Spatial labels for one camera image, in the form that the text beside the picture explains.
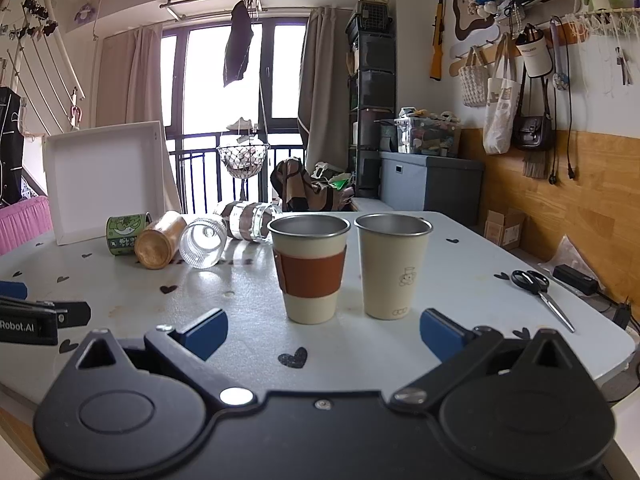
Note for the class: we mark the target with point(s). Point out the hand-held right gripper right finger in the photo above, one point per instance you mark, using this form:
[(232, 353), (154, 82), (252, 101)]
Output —
[(441, 334)]

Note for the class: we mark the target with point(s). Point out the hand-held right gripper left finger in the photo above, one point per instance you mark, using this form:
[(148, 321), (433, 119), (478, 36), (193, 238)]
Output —
[(207, 334)]

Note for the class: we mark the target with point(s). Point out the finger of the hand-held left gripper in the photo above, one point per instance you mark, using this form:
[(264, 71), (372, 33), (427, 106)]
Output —
[(72, 314), (12, 291)]

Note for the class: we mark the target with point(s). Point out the brown leather shoulder bag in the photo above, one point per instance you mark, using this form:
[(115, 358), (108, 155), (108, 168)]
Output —
[(533, 132)]

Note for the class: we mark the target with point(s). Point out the cream cup with small print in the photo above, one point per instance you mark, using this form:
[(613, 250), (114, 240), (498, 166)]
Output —
[(392, 270)]

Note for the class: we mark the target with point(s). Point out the clear ribbed glass cup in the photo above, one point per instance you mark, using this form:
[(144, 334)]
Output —
[(202, 242)]

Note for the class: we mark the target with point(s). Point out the gold metallic cup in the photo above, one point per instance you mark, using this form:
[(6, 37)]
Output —
[(157, 242)]

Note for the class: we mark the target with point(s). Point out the glass cup with brown sleeve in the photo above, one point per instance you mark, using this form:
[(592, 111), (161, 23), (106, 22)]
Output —
[(247, 221)]

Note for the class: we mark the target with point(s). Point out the cream cup with brown sleeve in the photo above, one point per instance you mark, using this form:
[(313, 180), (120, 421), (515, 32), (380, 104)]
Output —
[(310, 270)]

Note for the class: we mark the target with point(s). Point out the pink ruffled cloth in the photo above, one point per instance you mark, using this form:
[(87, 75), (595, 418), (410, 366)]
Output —
[(22, 222)]

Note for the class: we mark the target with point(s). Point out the green printed can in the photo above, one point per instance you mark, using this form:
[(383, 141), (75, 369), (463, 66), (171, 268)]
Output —
[(124, 234)]

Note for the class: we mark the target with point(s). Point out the small cardboard box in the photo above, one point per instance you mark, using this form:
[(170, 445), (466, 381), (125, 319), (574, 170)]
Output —
[(505, 230)]

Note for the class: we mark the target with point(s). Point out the white shallow tray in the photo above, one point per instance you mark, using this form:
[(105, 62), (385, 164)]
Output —
[(100, 180)]

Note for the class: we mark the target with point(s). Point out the black power adapter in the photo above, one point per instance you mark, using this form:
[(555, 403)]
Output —
[(575, 279)]

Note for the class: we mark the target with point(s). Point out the black instrument case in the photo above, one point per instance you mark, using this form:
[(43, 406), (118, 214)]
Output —
[(10, 145)]

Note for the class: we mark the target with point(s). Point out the grey storage box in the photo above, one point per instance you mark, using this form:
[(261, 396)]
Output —
[(440, 185)]

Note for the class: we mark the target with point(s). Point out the clear plastic bag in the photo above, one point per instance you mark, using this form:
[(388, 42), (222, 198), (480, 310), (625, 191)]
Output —
[(567, 252)]

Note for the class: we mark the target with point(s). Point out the brown patterned bag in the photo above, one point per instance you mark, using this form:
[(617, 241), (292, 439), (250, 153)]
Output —
[(305, 187)]

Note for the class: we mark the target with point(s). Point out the clear plastic storage bin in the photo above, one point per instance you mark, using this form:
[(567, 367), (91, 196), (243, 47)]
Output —
[(427, 137)]

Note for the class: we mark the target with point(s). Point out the white shoe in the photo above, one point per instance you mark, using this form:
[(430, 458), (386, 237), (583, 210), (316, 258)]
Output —
[(242, 123)]

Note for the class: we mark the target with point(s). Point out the canvas tote bag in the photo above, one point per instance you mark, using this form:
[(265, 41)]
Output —
[(501, 110)]

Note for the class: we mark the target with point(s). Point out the beige curtain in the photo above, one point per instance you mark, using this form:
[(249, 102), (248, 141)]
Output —
[(325, 85), (127, 85)]

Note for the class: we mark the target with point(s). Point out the white knitted bag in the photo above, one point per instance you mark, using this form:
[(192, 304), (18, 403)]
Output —
[(473, 82)]

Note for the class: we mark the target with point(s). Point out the black shelf rack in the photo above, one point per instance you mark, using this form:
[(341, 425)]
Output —
[(372, 85)]

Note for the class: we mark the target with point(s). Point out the dark hanging garment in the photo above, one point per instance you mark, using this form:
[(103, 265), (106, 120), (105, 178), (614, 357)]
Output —
[(239, 45)]

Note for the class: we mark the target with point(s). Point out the white bucket bag black trim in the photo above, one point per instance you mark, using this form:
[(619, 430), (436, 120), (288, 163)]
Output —
[(536, 52)]

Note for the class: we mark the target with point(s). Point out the toy rifle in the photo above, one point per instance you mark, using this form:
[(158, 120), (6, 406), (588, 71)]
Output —
[(438, 35)]

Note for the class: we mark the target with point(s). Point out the black wall plug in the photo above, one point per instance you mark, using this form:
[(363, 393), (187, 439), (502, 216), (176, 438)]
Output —
[(622, 316)]

